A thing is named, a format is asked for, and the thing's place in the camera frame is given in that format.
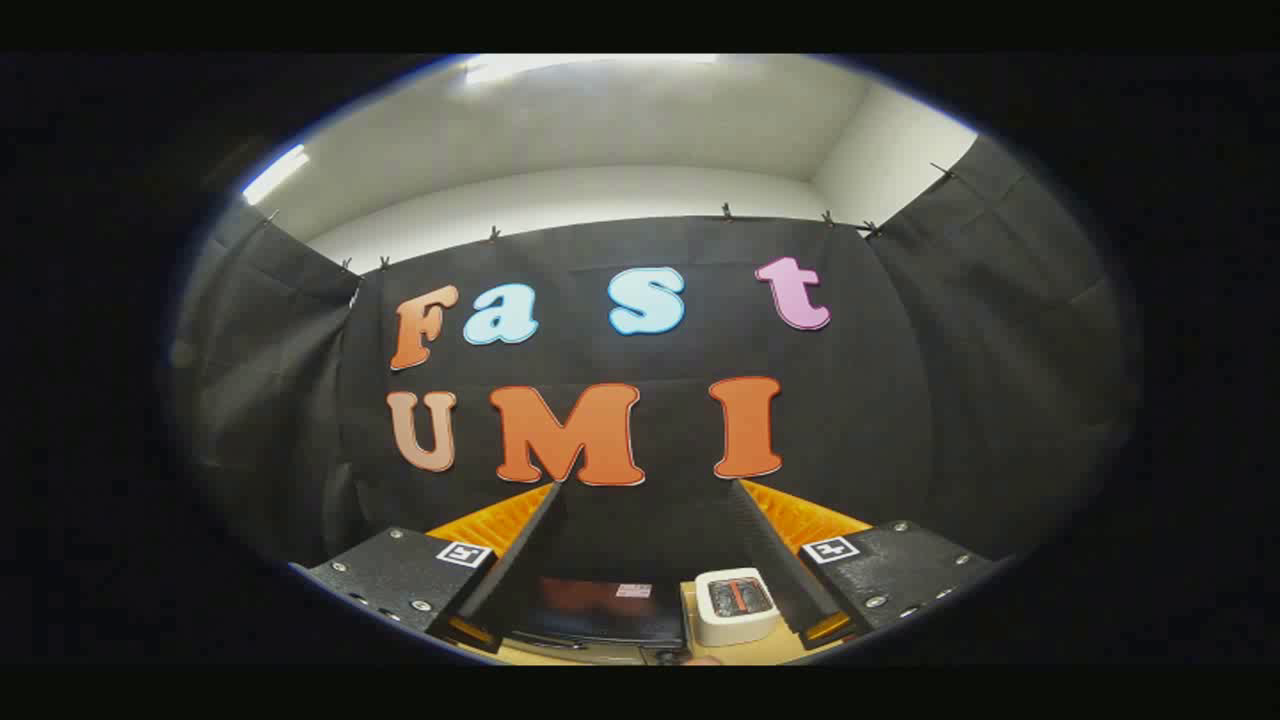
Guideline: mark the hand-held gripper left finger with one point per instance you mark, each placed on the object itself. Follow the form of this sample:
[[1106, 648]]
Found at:
[[525, 545]]

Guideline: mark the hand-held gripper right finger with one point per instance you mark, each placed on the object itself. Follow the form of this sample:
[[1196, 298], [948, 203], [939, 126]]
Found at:
[[775, 550]]

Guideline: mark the black toaster oven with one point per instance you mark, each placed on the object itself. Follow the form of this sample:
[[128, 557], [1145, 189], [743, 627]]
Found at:
[[590, 612]]

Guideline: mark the row of black cloth clips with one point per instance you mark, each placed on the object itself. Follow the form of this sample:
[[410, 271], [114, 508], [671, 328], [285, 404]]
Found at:
[[727, 213]]

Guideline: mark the white pop-up toaster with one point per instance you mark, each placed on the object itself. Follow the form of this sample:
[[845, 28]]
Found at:
[[735, 630]]

